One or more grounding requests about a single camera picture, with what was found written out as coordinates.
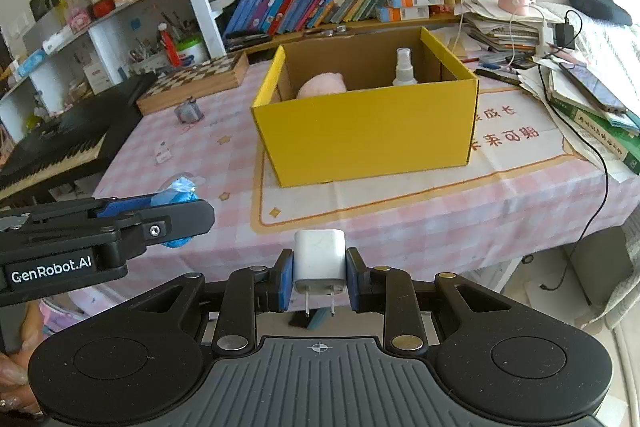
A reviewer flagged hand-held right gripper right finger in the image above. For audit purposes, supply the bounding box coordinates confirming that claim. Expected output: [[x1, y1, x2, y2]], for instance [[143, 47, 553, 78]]
[[346, 248, 506, 356]]

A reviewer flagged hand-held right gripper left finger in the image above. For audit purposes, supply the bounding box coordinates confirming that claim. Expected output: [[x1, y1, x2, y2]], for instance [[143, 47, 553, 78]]
[[135, 249, 296, 356]]

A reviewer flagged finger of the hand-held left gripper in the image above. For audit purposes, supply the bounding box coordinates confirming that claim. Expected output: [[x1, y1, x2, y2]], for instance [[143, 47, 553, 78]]
[[116, 199, 217, 272], [94, 195, 162, 220]]

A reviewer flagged blue plastic wrapper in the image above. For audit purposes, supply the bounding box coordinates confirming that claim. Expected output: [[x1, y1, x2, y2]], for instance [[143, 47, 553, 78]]
[[151, 176, 200, 249]]

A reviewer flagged white charger plug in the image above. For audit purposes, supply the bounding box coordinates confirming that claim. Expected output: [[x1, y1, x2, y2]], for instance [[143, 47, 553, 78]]
[[292, 229, 348, 317]]

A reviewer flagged yellow cardboard box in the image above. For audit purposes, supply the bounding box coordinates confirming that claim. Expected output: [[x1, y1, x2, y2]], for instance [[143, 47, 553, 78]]
[[250, 26, 481, 188]]

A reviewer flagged pink plush toy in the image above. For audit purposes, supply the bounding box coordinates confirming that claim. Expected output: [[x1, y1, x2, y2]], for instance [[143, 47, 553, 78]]
[[296, 73, 349, 100]]

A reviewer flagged person's left hand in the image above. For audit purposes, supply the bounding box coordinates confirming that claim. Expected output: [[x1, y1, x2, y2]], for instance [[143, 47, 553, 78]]
[[0, 306, 47, 417]]

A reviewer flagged pink patterned cloth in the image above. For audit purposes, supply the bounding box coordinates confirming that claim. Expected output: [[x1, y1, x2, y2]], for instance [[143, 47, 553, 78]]
[[40, 297, 108, 338]]

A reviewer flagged black piano keyboard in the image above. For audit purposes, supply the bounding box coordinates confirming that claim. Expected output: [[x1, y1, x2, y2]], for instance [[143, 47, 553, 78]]
[[0, 72, 160, 208]]

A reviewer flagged pink checked tablecloth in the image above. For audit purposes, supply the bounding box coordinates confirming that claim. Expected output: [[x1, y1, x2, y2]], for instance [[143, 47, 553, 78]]
[[92, 22, 640, 303]]

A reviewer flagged small grey toy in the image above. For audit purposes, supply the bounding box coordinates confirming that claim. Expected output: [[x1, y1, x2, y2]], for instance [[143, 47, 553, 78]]
[[174, 96, 204, 125]]

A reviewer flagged wooden chessboard box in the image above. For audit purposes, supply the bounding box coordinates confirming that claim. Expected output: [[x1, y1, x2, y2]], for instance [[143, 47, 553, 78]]
[[136, 52, 250, 116]]

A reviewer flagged red bottle with white cap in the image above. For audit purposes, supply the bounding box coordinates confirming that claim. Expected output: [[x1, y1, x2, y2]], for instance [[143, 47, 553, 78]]
[[157, 23, 181, 68]]

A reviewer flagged white jar with green lid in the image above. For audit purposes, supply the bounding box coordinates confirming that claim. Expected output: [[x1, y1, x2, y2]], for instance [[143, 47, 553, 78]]
[[177, 34, 209, 65]]

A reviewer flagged white tissue roll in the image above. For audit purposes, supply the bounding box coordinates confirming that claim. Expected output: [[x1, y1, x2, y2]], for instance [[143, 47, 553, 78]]
[[42, 27, 73, 55]]

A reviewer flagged black pens bundle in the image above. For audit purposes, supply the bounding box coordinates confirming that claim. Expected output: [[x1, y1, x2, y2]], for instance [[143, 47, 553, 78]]
[[225, 31, 272, 52]]

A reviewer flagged clear spray bottle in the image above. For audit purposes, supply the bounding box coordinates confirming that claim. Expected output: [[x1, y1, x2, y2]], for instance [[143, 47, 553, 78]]
[[391, 48, 419, 86]]

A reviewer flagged white wooden bookshelf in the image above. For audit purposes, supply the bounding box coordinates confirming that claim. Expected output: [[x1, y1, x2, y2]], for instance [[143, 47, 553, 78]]
[[0, 0, 526, 128]]

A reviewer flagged pale fringed cloth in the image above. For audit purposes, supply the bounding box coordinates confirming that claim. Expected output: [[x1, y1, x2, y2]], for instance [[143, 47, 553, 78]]
[[590, 227, 640, 333]]

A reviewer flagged stack of papers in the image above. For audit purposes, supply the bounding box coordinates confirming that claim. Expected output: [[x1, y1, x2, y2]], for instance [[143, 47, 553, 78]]
[[460, 0, 566, 70]]

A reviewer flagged stack of green books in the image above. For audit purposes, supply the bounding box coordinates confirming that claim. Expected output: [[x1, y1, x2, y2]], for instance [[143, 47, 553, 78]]
[[547, 87, 640, 175]]

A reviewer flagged dark smartphone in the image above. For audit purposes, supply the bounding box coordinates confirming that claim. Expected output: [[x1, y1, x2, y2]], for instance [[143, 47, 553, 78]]
[[558, 62, 629, 114]]

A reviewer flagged white charging stand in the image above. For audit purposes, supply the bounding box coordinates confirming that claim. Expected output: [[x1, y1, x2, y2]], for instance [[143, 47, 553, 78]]
[[534, 19, 557, 58]]

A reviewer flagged black power adapter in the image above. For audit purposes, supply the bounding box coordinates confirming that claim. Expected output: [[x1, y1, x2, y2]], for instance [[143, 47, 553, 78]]
[[555, 9, 577, 51]]

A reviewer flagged black pouch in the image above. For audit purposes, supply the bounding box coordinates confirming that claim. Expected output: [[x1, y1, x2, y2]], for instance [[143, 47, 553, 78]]
[[570, 0, 634, 26]]

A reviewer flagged black cable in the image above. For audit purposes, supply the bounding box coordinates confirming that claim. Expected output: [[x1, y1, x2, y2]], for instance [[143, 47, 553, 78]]
[[537, 57, 611, 294]]

